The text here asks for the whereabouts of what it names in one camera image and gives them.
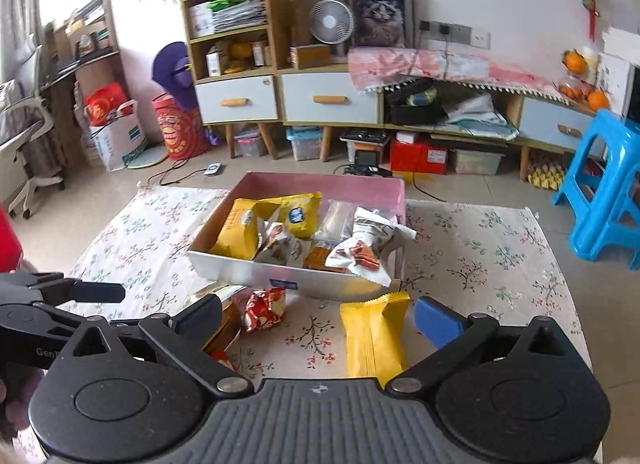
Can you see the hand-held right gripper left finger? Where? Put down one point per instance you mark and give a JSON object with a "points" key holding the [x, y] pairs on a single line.
{"points": [[200, 316]]}

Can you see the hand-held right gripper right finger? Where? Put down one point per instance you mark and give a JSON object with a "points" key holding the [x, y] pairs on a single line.
{"points": [[440, 321]]}

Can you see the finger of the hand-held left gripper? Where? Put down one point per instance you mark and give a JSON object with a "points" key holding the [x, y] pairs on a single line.
{"points": [[95, 292]]}

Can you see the gold snack packet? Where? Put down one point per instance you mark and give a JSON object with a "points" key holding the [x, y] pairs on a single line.
{"points": [[230, 326]]}

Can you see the red snack packet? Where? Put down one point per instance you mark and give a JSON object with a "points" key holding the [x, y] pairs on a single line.
{"points": [[265, 311], [222, 360]]}

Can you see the plain yellow snack packet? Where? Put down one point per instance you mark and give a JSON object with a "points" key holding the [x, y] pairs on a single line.
{"points": [[372, 339]]}

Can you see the yellow orange-print snack packet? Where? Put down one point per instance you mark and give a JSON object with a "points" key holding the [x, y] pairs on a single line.
{"points": [[235, 234]]}

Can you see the white nut-print snack packet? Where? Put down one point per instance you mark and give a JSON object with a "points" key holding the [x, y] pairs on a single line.
{"points": [[365, 256]]}

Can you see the white cardboard box pink inside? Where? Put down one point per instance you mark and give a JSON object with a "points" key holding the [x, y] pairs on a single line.
{"points": [[320, 284]]}

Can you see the white and orange snack packet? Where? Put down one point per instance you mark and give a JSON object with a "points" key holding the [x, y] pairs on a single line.
{"points": [[320, 256]]}

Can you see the yellow blue-label snack packet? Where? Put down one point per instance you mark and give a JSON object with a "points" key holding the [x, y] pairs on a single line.
{"points": [[297, 214]]}

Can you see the person's left hand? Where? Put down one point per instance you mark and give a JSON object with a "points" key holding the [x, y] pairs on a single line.
{"points": [[4, 391]]}

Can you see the red plastic chair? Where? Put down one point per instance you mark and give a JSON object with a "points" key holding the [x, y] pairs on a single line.
{"points": [[7, 244]]}

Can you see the white office chair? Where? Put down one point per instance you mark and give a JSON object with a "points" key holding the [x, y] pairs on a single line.
{"points": [[35, 189]]}

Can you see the round white floor board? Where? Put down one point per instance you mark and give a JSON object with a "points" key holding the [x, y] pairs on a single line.
{"points": [[150, 159]]}

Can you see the small white floor device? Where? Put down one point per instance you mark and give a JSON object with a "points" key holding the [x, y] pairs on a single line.
{"points": [[214, 170]]}

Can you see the white paper shopping bag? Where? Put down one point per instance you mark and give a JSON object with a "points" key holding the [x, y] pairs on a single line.
{"points": [[120, 141]]}

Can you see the clear long storage bin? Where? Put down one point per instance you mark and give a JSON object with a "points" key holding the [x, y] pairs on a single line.
{"points": [[477, 161]]}

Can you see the red cardboard box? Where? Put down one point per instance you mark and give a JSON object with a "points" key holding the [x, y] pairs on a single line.
{"points": [[417, 156]]}

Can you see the black electronic device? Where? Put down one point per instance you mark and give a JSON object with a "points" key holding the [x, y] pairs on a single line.
{"points": [[367, 161]]}

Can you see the clear plastic storage bin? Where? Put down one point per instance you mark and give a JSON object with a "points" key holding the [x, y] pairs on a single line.
{"points": [[250, 144]]}

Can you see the red patterned bag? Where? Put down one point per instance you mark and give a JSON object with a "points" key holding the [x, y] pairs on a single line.
{"points": [[180, 131]]}

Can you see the yellow egg cartons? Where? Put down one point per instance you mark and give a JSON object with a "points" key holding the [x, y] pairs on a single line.
{"points": [[547, 174]]}

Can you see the wooden desk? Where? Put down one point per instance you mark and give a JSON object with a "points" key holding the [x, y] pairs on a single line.
{"points": [[60, 109]]}

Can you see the red gift bag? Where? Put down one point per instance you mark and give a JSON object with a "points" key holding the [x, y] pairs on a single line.
{"points": [[105, 104]]}

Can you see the black flat box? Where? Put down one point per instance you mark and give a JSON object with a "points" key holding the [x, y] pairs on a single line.
{"points": [[365, 136]]}

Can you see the blue lidded storage bin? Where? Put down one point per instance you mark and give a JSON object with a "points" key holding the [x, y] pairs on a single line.
{"points": [[304, 144]]}

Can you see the grey garment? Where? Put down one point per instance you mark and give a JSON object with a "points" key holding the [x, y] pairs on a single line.
{"points": [[10, 109]]}

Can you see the folded clothes pile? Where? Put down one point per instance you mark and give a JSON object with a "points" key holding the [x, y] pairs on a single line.
{"points": [[480, 116]]}

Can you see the blue plastic stool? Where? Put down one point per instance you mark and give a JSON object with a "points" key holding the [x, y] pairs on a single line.
{"points": [[600, 179]]}

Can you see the black storage bag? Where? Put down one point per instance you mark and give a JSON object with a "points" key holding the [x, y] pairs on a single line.
{"points": [[415, 104]]}

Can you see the long wooden media console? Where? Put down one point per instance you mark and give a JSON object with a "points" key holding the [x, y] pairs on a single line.
{"points": [[510, 109]]}

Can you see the pale blue drawer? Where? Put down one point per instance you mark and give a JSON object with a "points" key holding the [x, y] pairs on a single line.
{"points": [[550, 119]]}

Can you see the purple plush toy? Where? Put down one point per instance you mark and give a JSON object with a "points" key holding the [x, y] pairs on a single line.
{"points": [[172, 69]]}

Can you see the small decorative figurine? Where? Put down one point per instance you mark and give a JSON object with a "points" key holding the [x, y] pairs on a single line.
{"points": [[88, 43]]}

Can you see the small white carton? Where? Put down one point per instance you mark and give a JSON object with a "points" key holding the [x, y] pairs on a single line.
{"points": [[215, 63]]}

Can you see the pink floral cover cloth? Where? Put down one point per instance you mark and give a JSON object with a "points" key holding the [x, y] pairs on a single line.
{"points": [[475, 69]]}

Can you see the yellow round container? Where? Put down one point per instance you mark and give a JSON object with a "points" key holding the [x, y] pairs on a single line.
{"points": [[240, 54]]}

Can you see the bag of small oranges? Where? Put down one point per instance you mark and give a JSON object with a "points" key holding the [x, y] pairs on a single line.
{"points": [[572, 89]]}

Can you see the orange white small box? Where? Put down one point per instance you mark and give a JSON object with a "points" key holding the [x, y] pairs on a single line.
{"points": [[260, 54]]}

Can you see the low wooden drawer cabinet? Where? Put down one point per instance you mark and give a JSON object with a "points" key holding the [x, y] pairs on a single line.
{"points": [[330, 73]]}

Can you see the small wooden box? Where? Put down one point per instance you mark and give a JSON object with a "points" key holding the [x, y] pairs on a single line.
{"points": [[310, 56]]}

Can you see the white appliance box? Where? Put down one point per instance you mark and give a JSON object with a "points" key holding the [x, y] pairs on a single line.
{"points": [[200, 21]]}

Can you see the grey curtain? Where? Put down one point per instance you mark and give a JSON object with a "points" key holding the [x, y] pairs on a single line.
{"points": [[20, 4]]}

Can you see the white board panel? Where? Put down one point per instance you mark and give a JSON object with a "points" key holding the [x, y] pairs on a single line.
{"points": [[617, 74]]}

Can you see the stack of papers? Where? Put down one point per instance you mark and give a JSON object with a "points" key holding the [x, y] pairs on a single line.
{"points": [[240, 14]]}

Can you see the tall wooden shelf cabinet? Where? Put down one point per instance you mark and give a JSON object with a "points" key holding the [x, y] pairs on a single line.
{"points": [[277, 19]]}

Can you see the framed cat picture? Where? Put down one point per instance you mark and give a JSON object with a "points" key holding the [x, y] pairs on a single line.
{"points": [[382, 14]]}

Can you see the white desk fan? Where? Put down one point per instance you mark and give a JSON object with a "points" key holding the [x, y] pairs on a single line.
{"points": [[331, 21]]}

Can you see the white wall socket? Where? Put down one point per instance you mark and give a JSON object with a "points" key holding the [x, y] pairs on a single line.
{"points": [[481, 39]]}

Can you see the grey wall socket panel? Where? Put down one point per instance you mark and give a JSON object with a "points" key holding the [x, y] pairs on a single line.
{"points": [[445, 33]]}

